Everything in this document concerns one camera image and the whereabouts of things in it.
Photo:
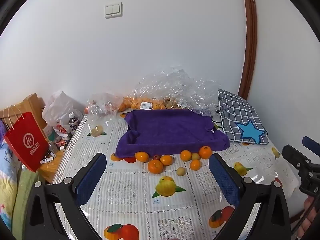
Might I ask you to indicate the small red apple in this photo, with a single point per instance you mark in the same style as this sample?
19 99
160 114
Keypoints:
156 157

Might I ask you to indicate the small clear plastic bag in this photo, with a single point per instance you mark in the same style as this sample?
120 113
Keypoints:
100 105

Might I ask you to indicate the pile of bagged oranges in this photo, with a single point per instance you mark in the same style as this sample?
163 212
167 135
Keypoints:
132 103

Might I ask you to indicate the dark drink bottle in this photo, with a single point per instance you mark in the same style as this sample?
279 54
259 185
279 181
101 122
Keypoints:
73 123

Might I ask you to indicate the brown wooden door frame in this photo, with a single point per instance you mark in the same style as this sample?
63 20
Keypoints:
251 42

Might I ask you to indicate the white plastic bag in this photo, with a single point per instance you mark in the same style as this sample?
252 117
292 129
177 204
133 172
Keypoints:
60 107

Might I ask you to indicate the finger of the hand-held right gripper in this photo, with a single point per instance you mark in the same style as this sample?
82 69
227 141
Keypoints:
293 155
310 143

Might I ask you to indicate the large mandarin orange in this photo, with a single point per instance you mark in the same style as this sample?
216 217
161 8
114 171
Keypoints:
205 152
155 166

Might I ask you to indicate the small green yellow fruit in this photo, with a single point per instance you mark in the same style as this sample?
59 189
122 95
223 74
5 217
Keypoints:
195 156

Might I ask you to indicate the person's right hand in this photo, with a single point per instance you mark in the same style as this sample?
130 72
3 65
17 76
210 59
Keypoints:
311 215

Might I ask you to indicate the colourful printed blanket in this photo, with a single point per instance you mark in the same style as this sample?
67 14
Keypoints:
10 180

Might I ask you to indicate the large clear plastic bag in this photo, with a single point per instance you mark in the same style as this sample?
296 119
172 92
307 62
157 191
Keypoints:
180 87

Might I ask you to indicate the fruit print tablecloth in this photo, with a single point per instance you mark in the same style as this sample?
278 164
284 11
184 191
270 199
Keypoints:
140 217

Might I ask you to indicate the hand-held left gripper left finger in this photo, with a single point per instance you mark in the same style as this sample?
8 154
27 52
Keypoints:
91 177

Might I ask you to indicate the wooden side table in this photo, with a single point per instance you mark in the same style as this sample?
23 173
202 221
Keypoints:
53 163

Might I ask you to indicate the small mandarin orange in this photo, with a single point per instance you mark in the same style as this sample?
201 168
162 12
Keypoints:
166 160
185 155
142 156
195 165

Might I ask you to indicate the red paper bag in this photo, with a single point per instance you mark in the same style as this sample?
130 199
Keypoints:
25 142

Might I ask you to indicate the grey checked star pillow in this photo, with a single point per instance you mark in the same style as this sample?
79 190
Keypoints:
237 110

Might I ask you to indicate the purple towel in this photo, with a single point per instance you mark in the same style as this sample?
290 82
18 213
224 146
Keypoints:
172 132

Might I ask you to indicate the small pale yellow fruit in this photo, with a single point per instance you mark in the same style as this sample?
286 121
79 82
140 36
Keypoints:
180 171

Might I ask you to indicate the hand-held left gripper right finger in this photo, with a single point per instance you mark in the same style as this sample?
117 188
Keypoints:
223 177

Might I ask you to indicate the white light switch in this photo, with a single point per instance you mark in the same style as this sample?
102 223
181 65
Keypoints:
113 10

